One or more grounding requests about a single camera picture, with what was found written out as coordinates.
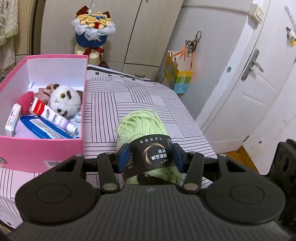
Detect green yarn ball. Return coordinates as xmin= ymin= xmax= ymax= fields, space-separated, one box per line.
xmin=116 ymin=109 xmax=185 ymax=186

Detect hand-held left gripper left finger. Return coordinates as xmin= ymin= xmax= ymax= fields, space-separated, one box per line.
xmin=47 ymin=143 xmax=131 ymax=194

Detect yellow flower bouquet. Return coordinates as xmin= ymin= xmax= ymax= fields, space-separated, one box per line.
xmin=70 ymin=5 xmax=116 ymax=66

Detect white green fleece pajama top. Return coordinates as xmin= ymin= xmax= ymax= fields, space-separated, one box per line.
xmin=0 ymin=0 xmax=19 ymax=45

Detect blue wet wipes packet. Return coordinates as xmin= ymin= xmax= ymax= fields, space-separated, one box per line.
xmin=20 ymin=115 xmax=80 ymax=139

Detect small white pink box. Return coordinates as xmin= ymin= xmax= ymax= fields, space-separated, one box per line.
xmin=5 ymin=103 xmax=22 ymax=137

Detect white light switch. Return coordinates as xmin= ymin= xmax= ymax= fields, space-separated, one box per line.
xmin=248 ymin=3 xmax=265 ymax=23

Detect colourful striped gift bag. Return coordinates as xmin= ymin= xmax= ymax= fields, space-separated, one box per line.
xmin=164 ymin=50 xmax=193 ymax=94

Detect black hanging cables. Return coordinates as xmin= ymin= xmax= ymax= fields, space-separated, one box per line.
xmin=184 ymin=31 xmax=201 ymax=54

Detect white yellow hanging ornament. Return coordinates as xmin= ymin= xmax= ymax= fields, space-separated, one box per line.
xmin=284 ymin=6 xmax=296 ymax=48

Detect pink cardboard box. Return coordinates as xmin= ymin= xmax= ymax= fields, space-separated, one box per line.
xmin=0 ymin=54 xmax=89 ymax=173

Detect beige wardrobe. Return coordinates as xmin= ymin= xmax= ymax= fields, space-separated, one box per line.
xmin=40 ymin=0 xmax=185 ymax=77

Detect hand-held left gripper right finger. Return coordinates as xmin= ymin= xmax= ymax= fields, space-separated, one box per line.
xmin=172 ymin=143 xmax=255 ymax=194

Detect white fleece pajama pants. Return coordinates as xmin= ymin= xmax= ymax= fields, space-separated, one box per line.
xmin=0 ymin=44 xmax=16 ymax=75

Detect red white cream tube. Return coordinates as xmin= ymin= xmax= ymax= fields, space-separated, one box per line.
xmin=31 ymin=97 xmax=78 ymax=133

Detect pink fluffy pompom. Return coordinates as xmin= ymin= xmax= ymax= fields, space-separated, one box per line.
xmin=16 ymin=91 xmax=35 ymax=116

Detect purple plush toy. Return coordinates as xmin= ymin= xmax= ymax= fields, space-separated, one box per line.
xmin=14 ymin=122 xmax=40 ymax=139

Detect white panda plush toy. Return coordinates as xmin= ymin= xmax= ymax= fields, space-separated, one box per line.
xmin=46 ymin=84 xmax=84 ymax=122

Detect white door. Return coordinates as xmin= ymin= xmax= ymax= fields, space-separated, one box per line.
xmin=196 ymin=0 xmax=296 ymax=149

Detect pink brown fluffy scrunchie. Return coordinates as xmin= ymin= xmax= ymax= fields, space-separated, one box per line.
xmin=35 ymin=87 xmax=55 ymax=103

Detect silver door handle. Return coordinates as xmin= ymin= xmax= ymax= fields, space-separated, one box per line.
xmin=242 ymin=49 xmax=264 ymax=81

